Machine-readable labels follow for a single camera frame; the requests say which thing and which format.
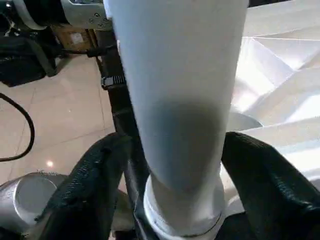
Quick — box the black floor cable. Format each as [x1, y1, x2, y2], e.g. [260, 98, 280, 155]
[0, 92, 36, 163]

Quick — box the white plastic table top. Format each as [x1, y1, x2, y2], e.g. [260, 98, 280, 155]
[220, 0, 320, 216]

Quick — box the white plastic table leg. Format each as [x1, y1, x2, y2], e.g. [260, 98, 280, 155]
[102, 0, 250, 238]

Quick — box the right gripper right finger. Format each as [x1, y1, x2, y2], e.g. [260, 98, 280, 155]
[220, 131, 320, 240]

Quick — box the dark grey robot body part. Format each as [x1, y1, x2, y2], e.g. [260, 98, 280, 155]
[0, 171, 71, 236]

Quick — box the brown cardboard box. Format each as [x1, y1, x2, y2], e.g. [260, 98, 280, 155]
[50, 25, 98, 51]

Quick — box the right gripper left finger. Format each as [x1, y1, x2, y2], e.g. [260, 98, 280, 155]
[35, 132, 133, 240]

